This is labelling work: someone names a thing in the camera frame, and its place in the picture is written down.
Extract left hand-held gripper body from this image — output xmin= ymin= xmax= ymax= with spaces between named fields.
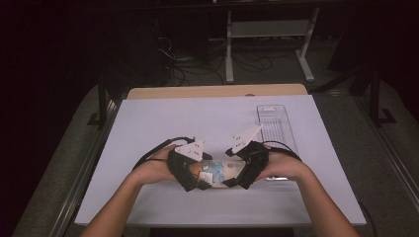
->
xmin=167 ymin=139 xmax=207 ymax=193

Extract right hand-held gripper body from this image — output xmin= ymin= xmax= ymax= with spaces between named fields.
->
xmin=230 ymin=122 xmax=271 ymax=191

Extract clear plastic packaging box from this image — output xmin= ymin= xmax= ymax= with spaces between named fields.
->
xmin=255 ymin=104 xmax=299 ymax=183

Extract person's left hand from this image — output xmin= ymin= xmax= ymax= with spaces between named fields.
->
xmin=131 ymin=144 xmax=181 ymax=186

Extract person's right hand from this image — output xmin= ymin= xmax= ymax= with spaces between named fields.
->
xmin=258 ymin=144 xmax=314 ymax=184

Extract white board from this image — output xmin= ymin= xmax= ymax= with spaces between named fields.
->
xmin=74 ymin=94 xmax=368 ymax=228

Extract wooden table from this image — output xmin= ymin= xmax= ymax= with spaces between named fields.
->
xmin=126 ymin=83 xmax=309 ymax=101

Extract black metal stand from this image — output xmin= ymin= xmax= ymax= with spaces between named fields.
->
xmin=369 ymin=65 xmax=398 ymax=127
xmin=87 ymin=78 xmax=111 ymax=129

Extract left hand-held gripper black cable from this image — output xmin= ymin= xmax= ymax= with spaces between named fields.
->
xmin=131 ymin=136 xmax=196 ymax=171

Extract hand-held gripper black cable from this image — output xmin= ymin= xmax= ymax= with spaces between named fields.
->
xmin=131 ymin=136 xmax=196 ymax=171
xmin=262 ymin=140 xmax=378 ymax=237

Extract right hand-held gripper black cable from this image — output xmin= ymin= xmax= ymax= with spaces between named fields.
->
xmin=262 ymin=140 xmax=378 ymax=237

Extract tangle of floor cables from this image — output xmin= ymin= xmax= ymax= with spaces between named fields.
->
xmin=157 ymin=33 xmax=275 ymax=87

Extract aluminium rail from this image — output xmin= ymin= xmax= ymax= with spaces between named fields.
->
xmin=48 ymin=98 xmax=122 ymax=237
xmin=355 ymin=95 xmax=419 ymax=206

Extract white metal stand frame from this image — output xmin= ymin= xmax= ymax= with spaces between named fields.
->
xmin=225 ymin=6 xmax=320 ymax=84

